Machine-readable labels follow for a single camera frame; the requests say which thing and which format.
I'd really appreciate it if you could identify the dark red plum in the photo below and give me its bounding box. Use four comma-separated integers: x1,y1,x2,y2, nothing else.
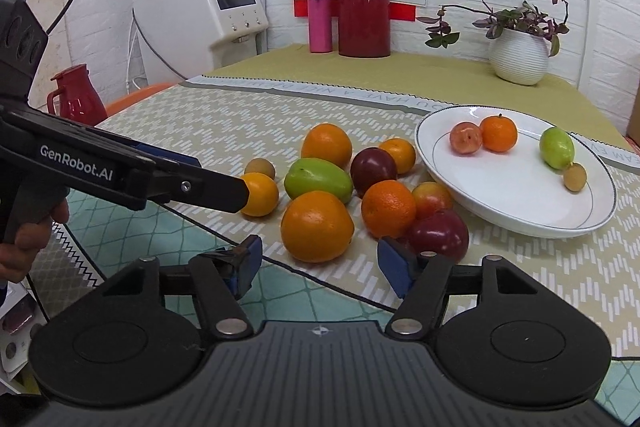
350,147,398,197
407,209,470,262

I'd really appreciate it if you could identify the yellow-orange small citrus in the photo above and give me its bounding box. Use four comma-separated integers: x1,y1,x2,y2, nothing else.
241,172,280,218

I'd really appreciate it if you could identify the brown longan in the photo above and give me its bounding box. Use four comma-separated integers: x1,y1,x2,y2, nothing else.
563,162,588,193
244,157,276,180

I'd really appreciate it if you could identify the tangerine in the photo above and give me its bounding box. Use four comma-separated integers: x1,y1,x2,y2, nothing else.
361,180,416,239

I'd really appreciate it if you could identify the large orange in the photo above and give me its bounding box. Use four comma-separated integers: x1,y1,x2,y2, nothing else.
280,191,355,263
300,122,352,169

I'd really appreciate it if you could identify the red-yellow plum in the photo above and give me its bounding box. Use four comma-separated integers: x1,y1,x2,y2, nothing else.
412,182,454,219

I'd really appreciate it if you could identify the green jujube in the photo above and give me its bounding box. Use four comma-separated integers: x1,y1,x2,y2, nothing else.
539,127,575,170
284,158,354,205

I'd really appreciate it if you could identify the dark red plum back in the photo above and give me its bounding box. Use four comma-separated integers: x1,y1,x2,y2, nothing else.
350,147,398,197

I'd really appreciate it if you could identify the pink-red plum front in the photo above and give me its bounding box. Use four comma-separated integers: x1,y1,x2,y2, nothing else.
449,121,483,155

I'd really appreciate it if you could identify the mandarin with stem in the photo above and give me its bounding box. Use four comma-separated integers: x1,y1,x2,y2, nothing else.
480,114,518,153

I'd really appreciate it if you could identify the person's left hand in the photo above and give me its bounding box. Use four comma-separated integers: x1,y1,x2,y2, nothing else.
0,199,70,283

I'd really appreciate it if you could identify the small red jug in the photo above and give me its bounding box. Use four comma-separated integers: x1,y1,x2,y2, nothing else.
47,64,107,126

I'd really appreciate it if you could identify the orange plastic stool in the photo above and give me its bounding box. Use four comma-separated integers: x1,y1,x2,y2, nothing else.
105,82,175,117

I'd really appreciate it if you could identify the patterned beige tablecloth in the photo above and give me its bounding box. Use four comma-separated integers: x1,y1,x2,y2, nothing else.
104,76,639,358

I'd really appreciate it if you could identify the small orange near plate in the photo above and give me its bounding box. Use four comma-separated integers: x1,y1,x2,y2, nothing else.
378,138,416,176

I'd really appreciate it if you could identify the white oval plate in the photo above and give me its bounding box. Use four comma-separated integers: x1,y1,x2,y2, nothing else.
414,105,617,239

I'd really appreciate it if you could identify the white water dispenser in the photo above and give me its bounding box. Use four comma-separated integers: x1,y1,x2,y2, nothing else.
132,0,269,84

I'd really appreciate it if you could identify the pink thermos bottle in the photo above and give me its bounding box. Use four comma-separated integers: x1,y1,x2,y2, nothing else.
307,0,333,53

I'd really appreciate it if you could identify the dark red thermos jug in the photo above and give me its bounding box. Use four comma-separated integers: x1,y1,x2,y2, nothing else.
338,0,390,58

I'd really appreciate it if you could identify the white plant pot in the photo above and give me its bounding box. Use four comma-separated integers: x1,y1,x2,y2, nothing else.
489,29,549,87

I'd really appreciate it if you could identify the brown cardboard box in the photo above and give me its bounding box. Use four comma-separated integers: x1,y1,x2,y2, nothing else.
626,87,640,144

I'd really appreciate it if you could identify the purple green trailing plant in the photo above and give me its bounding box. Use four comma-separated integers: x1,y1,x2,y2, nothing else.
416,0,570,57

